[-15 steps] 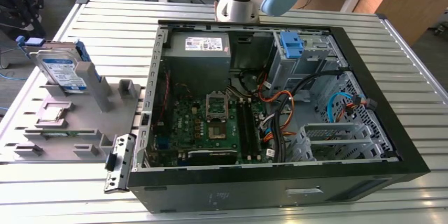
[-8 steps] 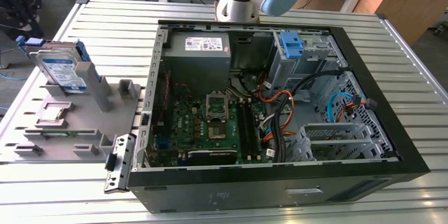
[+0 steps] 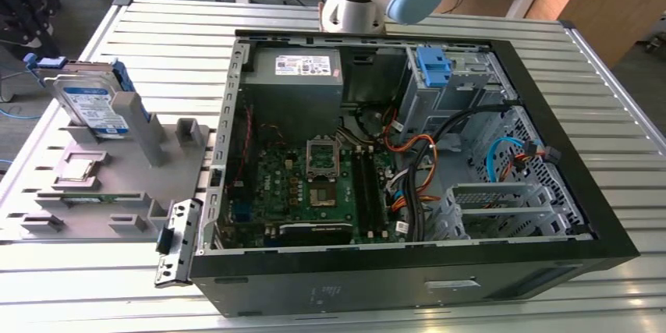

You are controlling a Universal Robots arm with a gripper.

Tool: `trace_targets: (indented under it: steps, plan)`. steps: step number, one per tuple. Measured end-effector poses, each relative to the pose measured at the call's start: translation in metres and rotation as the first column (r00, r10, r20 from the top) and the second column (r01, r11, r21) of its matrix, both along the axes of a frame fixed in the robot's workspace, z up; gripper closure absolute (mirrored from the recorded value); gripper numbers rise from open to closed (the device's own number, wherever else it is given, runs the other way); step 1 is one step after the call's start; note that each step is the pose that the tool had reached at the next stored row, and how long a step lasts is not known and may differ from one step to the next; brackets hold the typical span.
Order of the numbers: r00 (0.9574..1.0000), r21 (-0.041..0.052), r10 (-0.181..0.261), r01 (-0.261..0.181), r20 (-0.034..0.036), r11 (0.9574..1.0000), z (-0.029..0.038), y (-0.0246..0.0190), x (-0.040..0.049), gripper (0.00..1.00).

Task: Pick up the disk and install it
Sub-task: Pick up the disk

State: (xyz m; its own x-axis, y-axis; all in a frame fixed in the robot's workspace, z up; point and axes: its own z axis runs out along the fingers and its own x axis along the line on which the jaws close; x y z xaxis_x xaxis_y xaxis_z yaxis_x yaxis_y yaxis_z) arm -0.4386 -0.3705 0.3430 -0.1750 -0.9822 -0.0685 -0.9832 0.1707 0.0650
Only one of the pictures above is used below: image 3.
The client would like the metal disk bay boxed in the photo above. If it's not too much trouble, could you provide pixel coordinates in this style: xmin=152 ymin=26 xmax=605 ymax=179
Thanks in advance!
xmin=431 ymin=182 xmax=587 ymax=241

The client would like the metal expansion bracket latch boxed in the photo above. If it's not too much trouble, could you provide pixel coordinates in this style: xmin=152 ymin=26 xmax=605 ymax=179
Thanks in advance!
xmin=153 ymin=198 xmax=202 ymax=288

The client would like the metal socket cover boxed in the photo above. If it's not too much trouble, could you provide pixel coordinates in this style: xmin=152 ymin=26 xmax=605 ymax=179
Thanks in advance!
xmin=304 ymin=136 xmax=343 ymax=179

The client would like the metal drive cage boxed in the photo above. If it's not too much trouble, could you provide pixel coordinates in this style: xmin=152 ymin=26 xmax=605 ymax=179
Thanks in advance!
xmin=399 ymin=44 xmax=520 ymax=143

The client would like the grey parts rack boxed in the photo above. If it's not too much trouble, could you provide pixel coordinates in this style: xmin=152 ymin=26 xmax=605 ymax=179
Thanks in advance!
xmin=20 ymin=89 xmax=217 ymax=239

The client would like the grey power supply unit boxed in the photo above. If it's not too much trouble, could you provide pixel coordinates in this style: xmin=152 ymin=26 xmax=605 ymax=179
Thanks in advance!
xmin=241 ymin=46 xmax=345 ymax=137

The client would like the orange power wire black plug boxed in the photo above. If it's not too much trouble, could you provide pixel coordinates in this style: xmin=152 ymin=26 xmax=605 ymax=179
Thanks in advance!
xmin=512 ymin=147 xmax=561 ymax=168

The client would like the blue drive cage latch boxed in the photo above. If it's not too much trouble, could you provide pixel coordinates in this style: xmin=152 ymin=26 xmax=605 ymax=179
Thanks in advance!
xmin=415 ymin=47 xmax=452 ymax=88

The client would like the orange cable bundle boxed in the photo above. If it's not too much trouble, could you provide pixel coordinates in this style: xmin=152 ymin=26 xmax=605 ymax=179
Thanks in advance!
xmin=383 ymin=133 xmax=441 ymax=211

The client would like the thin red wire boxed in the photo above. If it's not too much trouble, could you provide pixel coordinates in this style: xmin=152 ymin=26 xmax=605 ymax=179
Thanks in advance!
xmin=233 ymin=103 xmax=257 ymax=190

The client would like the black graphics card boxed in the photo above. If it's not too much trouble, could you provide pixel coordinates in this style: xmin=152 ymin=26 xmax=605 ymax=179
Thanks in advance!
xmin=262 ymin=220 xmax=353 ymax=248

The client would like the black cable bundle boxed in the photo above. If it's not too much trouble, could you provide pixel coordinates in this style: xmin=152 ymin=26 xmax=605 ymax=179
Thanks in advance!
xmin=404 ymin=103 xmax=521 ymax=243

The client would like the black RAM slot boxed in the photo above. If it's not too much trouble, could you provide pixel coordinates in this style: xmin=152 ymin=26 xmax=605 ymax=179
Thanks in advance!
xmin=365 ymin=145 xmax=389 ymax=239
xmin=352 ymin=145 xmax=375 ymax=237

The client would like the black open PC case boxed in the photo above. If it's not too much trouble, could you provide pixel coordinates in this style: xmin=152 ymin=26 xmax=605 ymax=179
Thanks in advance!
xmin=186 ymin=28 xmax=640 ymax=318

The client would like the green RAM stick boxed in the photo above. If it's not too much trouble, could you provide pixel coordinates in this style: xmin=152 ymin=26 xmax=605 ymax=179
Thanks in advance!
xmin=60 ymin=193 xmax=120 ymax=204

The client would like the silver CPU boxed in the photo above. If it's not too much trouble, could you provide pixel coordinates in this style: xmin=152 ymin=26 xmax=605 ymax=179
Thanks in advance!
xmin=61 ymin=158 xmax=97 ymax=182

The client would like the green motherboard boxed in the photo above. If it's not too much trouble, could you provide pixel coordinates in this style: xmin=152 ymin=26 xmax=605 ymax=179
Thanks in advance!
xmin=222 ymin=129 xmax=415 ymax=250

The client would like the blue network cable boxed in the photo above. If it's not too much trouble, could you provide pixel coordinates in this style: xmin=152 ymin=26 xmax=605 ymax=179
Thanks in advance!
xmin=0 ymin=105 xmax=37 ymax=122

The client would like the blue data wire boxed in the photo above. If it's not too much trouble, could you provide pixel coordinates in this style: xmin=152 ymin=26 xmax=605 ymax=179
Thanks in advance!
xmin=487 ymin=136 xmax=540 ymax=186

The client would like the CPU socket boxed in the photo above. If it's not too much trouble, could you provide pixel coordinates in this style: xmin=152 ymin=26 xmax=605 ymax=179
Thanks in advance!
xmin=307 ymin=179 xmax=340 ymax=209

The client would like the hard disk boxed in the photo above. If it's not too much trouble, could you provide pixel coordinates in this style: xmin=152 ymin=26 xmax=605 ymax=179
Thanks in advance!
xmin=22 ymin=51 xmax=132 ymax=140

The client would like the blue expansion slot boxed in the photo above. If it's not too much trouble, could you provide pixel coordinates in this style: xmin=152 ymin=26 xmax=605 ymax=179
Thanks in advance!
xmin=232 ymin=200 xmax=252 ymax=224

